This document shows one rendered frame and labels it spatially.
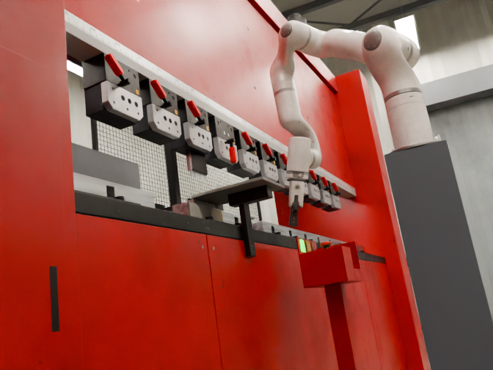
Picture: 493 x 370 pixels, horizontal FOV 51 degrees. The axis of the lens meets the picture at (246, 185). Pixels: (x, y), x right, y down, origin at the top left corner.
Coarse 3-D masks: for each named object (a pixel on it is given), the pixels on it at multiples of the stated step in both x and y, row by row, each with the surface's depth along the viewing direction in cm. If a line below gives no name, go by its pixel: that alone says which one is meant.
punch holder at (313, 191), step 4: (308, 176) 281; (308, 180) 280; (312, 180) 285; (308, 184) 279; (312, 184) 282; (316, 184) 291; (308, 188) 279; (312, 188) 281; (316, 188) 288; (308, 192) 278; (312, 192) 279; (316, 192) 286; (304, 196) 279; (308, 196) 279; (312, 196) 278; (316, 196) 284; (320, 196) 290; (304, 200) 285; (308, 200) 286; (312, 200) 287; (316, 200) 289
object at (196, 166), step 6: (186, 150) 178; (192, 150) 179; (186, 156) 178; (192, 156) 178; (198, 156) 182; (204, 156) 186; (192, 162) 177; (198, 162) 181; (204, 162) 184; (192, 168) 176; (198, 168) 180; (204, 168) 183; (192, 174) 177; (198, 174) 180; (204, 174) 183; (204, 180) 183
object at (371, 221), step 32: (352, 96) 388; (352, 128) 384; (352, 160) 379; (384, 192) 365; (288, 224) 394; (320, 224) 382; (352, 224) 371; (384, 224) 361; (384, 256) 357; (416, 320) 350; (416, 352) 337
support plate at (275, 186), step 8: (232, 184) 163; (240, 184) 162; (248, 184) 162; (256, 184) 164; (264, 184) 165; (272, 184) 167; (280, 184) 171; (208, 192) 166; (216, 192) 167; (224, 192) 168; (232, 192) 170; (208, 200) 176; (216, 200) 177; (224, 200) 179
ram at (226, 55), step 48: (96, 0) 144; (144, 0) 168; (192, 0) 202; (240, 0) 251; (96, 48) 139; (144, 48) 161; (192, 48) 191; (240, 48) 235; (192, 96) 182; (240, 96) 222; (336, 144) 357
